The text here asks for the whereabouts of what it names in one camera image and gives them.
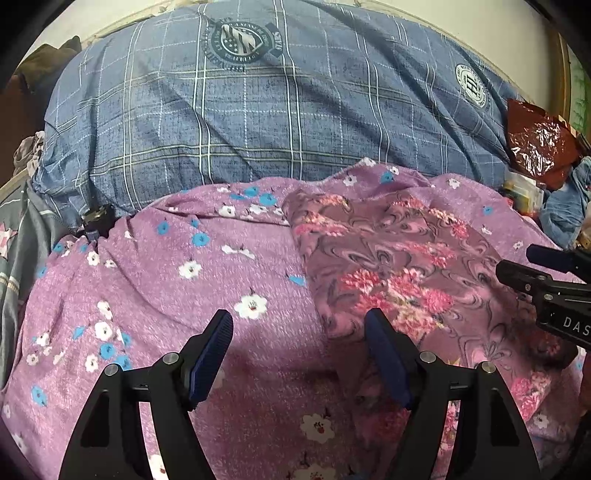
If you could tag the red plastic bag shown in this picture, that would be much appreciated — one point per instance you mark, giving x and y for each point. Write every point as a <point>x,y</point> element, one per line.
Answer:
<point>540,138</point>

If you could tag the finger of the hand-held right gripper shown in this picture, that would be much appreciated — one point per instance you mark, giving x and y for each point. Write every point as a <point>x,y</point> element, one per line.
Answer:
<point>524,279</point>
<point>558,263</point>

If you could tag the blue plaid quilt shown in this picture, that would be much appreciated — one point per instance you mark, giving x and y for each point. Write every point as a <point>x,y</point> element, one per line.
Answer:
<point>277,115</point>

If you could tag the blue crumpled cloth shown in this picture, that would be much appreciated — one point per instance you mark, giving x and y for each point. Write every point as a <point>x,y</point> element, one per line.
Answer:
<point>568,198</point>

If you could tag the dark pink floral garment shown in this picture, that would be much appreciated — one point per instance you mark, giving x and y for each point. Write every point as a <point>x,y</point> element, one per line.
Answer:
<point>392,258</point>

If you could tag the purple flowered bedsheet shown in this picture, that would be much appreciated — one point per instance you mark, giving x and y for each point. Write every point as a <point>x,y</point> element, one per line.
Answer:
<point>184,295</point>

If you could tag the golden wooden frame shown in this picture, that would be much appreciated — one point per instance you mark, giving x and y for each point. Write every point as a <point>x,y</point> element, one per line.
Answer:
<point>561,64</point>

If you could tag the small black object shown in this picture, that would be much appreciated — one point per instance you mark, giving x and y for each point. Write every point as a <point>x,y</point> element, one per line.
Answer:
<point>98,218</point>

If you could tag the brown cloth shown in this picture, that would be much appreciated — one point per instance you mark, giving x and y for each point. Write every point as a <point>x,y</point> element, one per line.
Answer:
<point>44,62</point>

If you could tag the grey patterned cloth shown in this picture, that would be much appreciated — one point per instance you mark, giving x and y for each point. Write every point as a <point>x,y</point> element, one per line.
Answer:
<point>23,240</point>

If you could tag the pile of colourful packets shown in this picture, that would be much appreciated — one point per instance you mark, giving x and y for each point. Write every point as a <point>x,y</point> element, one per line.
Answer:
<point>521,191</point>

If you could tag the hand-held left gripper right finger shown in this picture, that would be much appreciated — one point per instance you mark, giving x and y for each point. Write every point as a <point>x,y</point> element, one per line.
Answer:
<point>390,369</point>

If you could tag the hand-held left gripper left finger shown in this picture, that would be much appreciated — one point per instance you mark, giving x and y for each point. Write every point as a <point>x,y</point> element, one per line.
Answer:
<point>210,364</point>

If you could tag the crumpled pale clothes pile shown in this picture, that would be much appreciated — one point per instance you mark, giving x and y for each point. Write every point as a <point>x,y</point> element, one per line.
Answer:
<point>28,152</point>

